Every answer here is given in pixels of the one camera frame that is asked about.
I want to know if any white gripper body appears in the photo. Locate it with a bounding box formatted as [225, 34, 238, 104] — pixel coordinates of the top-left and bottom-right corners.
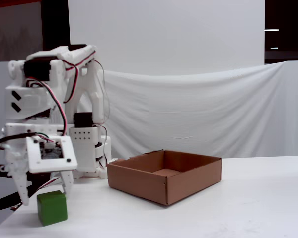
[0, 122, 67, 175]

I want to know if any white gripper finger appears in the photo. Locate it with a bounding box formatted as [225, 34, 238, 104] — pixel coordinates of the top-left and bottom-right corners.
[58, 170, 74, 200]
[11, 171, 30, 207]

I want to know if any green cube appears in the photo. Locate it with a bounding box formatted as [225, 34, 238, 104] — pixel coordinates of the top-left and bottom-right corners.
[36, 190, 68, 227]

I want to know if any brown cardboard box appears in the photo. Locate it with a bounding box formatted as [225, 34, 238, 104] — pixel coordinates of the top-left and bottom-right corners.
[106, 149, 223, 206]

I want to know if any brown cabinet door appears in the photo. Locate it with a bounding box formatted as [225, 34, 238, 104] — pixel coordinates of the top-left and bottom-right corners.
[0, 0, 44, 62]

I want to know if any white cloth backdrop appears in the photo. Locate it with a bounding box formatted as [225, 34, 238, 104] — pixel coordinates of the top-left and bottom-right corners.
[78, 60, 298, 159]

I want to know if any white backdrop board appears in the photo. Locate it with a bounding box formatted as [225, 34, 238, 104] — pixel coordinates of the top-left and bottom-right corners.
[68, 0, 266, 76]

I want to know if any thin black camera cable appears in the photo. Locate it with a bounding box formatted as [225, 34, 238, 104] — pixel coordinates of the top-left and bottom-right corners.
[0, 133, 50, 151]

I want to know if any red white base cable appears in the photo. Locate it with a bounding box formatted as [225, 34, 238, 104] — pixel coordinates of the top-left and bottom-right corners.
[11, 176, 62, 211]

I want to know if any thick black cable sleeve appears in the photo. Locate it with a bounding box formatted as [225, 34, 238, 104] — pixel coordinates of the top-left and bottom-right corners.
[0, 163, 43, 213]

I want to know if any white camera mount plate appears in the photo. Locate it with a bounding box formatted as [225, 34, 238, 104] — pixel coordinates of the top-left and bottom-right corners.
[25, 135, 78, 174]

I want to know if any red black gripper servo cable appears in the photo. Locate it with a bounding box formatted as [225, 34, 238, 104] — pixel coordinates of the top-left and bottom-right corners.
[26, 77, 67, 136]

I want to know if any red black arm servo cable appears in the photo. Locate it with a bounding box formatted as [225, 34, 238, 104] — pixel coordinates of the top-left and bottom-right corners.
[61, 51, 97, 104]

